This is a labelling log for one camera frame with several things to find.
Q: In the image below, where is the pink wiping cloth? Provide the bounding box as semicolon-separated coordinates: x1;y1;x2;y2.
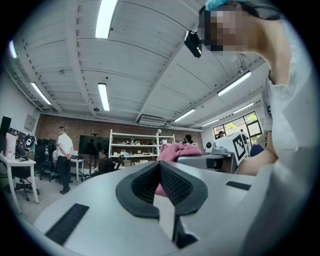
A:
154;143;204;198

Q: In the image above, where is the person's right forearm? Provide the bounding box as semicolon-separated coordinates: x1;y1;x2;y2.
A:
236;149;279;177

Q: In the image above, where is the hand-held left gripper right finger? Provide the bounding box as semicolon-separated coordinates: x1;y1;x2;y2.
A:
159;160;257;256

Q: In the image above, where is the black wall screen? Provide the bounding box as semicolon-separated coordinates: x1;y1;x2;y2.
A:
79;134;111;156

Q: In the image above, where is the small white table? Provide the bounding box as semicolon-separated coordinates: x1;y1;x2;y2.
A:
70;158;86;183

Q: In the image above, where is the black monitor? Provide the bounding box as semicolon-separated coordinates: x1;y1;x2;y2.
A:
0;115;13;138

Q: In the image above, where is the blue chair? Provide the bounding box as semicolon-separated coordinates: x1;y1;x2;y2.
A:
250;144;265;158

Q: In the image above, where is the white storage shelf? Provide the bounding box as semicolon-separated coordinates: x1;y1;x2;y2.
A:
109;129;176;168

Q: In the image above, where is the blue hair cap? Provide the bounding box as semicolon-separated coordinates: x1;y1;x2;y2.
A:
205;0;247;11

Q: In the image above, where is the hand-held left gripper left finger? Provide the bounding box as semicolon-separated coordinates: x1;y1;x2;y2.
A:
32;161;181;256

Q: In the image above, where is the ceiling air conditioner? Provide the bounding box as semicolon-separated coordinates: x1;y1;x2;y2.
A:
137;114;168;127

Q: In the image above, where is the grey wall panel box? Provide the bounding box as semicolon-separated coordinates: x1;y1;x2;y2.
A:
23;114;36;131

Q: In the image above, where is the person's head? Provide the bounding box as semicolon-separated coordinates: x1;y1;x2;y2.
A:
198;1;292;86

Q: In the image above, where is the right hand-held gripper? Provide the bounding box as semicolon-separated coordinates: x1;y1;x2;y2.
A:
176;132;250;175

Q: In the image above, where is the black head-mounted camera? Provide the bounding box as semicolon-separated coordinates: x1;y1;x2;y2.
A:
184;29;203;59

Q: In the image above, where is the black office chair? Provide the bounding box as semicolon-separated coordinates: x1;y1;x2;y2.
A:
9;166;40;202

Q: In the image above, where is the person's white shirt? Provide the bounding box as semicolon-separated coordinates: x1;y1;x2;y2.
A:
237;18;318;256

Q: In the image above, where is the white desk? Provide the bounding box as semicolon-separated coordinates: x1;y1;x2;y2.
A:
0;151;40;216

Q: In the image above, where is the black-framed window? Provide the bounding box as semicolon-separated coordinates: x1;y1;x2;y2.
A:
212;110;264;146

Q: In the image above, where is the white box on desk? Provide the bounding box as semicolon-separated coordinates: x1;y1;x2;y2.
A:
4;132;18;160

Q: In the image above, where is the ceiling light tube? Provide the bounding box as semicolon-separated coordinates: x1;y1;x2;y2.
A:
30;82;53;106
95;0;119;39
216;70;252;97
9;39;18;59
173;107;197;123
97;82;111;112
233;102;255;115

